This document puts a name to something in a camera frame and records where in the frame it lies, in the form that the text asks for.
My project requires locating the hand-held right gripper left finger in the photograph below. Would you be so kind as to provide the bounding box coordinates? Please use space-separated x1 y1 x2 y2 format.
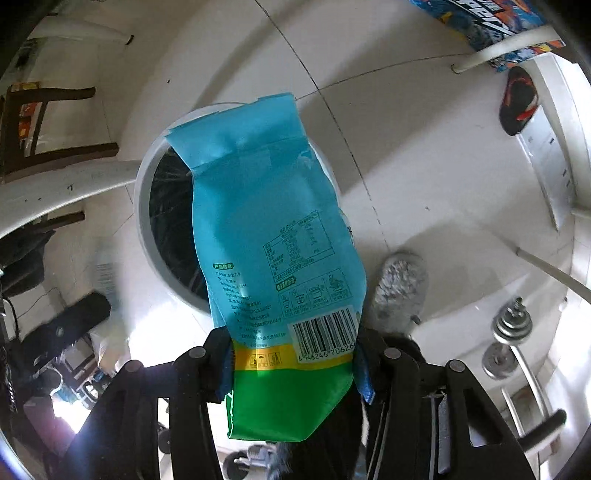
68 329 237 480

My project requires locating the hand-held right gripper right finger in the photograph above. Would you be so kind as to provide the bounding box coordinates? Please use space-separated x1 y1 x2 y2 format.
353 327 537 480

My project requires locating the white round trash bin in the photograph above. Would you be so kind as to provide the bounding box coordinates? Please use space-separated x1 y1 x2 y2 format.
133 102 343 320

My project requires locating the blue green snack bag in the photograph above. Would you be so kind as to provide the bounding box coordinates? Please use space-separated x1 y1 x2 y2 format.
165 92 368 443

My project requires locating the dark cloth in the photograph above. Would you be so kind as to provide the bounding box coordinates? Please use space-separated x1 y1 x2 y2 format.
0 227 57 297

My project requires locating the grey fluffy slipper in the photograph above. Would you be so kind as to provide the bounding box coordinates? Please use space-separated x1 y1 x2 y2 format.
372 251 430 336

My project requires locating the black bin liner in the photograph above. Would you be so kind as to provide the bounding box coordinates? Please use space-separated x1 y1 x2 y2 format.
148 147 219 302

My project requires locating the chrome dumbbell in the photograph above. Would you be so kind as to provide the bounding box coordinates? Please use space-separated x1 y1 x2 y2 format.
482 297 533 382

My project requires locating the dark wooden chair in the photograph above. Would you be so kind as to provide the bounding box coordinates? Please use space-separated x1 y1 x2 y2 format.
0 82 121 185

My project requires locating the white table leg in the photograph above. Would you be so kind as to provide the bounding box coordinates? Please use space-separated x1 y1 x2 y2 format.
450 25 556 75
28 21 136 48

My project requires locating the white ribbed panel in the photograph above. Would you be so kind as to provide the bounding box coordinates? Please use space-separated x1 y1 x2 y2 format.
521 58 581 232

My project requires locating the black red slipper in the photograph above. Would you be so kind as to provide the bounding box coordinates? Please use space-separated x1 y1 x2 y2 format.
499 65 541 137

